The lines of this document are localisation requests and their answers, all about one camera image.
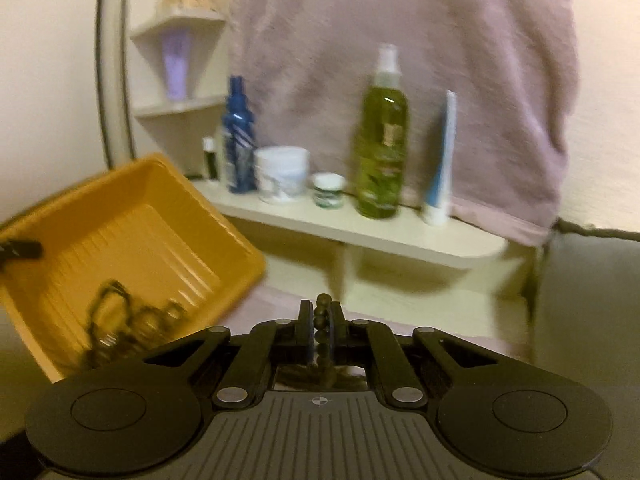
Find blue plastic bottle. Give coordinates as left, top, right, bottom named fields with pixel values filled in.
left=221, top=76, right=257, bottom=194

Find cream shelf unit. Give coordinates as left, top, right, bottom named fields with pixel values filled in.
left=130, top=10, right=508, bottom=306

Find green spray bottle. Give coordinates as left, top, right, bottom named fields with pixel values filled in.
left=355, top=44, right=411, bottom=220

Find pile of dark jewelry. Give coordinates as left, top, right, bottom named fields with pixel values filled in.
left=80, top=279, right=192, bottom=367

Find curved dark frame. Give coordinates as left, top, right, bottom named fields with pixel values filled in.
left=95, top=0, right=138, bottom=171

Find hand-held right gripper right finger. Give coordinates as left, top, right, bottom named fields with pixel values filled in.
left=329, top=301, right=507, bottom=409

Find white and blue tube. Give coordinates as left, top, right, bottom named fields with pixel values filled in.
left=420, top=90, right=458, bottom=226

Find pink towel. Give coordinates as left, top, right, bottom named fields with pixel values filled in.
left=227, top=0, right=581, bottom=247

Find small dark white-capped bottle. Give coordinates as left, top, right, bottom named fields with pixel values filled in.
left=201, top=136, right=221, bottom=182

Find dark beaded bracelet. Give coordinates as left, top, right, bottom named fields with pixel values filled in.
left=309, top=292, right=337, bottom=391

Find purple tube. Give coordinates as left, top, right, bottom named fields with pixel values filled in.
left=161, top=32, right=193, bottom=101

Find small white green-label jar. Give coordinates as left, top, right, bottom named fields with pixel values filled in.
left=311, top=172, right=347, bottom=209

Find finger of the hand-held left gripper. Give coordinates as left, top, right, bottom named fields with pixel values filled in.
left=0, top=238, right=44, bottom=264

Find large white jar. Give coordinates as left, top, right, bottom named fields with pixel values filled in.
left=253, top=146, right=311, bottom=205

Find pink table cloth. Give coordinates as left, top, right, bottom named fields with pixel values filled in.
left=225, top=285, right=531, bottom=346

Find yellow plastic tray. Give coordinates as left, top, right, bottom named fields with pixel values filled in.
left=0, top=154, right=267, bottom=383

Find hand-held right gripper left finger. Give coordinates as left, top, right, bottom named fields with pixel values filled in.
left=144, top=300, right=316, bottom=409

